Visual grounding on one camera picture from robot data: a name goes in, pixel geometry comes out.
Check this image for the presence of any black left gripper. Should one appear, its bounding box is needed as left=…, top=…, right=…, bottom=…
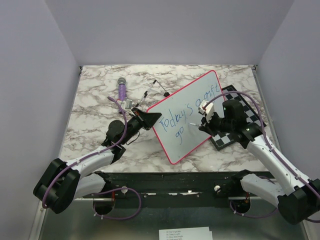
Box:
left=120, top=107, right=162, bottom=145

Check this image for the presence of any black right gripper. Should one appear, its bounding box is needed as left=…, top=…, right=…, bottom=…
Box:
left=199, top=109, right=234, bottom=137

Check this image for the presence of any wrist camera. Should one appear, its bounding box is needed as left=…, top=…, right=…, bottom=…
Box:
left=121, top=99, right=133, bottom=110
left=198, top=100, right=215, bottom=123

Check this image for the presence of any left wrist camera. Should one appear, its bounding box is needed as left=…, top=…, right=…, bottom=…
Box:
left=121, top=99, right=133, bottom=110

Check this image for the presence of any black white chessboard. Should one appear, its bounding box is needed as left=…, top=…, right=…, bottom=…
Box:
left=209, top=91, right=266, bottom=149

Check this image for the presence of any pink framed whiteboard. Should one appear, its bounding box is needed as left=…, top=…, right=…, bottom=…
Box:
left=147, top=70, right=222, bottom=165

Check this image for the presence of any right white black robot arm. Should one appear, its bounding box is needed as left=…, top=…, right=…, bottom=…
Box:
left=198, top=99, right=320, bottom=225

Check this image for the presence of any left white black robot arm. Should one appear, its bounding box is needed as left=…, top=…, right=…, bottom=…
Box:
left=33, top=107, right=162, bottom=214

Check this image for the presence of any white instruction paper sheet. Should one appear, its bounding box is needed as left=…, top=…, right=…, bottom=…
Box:
left=158, top=227, right=213, bottom=240

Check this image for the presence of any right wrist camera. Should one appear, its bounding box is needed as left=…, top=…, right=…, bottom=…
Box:
left=198, top=100, right=215, bottom=123

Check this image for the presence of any white blue whiteboard marker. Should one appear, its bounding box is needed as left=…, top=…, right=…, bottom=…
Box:
left=189, top=122, right=201, bottom=127

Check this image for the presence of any purple cable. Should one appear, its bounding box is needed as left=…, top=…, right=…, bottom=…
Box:
left=41, top=96, right=142, bottom=221
left=202, top=91, right=320, bottom=223

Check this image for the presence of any purple toy microphone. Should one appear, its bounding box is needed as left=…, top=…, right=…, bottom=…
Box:
left=117, top=77, right=127, bottom=101

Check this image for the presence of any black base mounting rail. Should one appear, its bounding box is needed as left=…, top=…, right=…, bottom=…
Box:
left=98, top=172, right=251, bottom=212

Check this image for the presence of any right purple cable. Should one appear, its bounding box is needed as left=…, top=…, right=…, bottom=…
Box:
left=202, top=91, right=320, bottom=223

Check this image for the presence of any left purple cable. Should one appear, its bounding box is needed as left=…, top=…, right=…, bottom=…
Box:
left=41, top=96, right=142, bottom=221

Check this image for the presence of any black whiteboard stand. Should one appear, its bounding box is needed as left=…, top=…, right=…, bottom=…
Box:
left=136, top=79, right=170, bottom=106

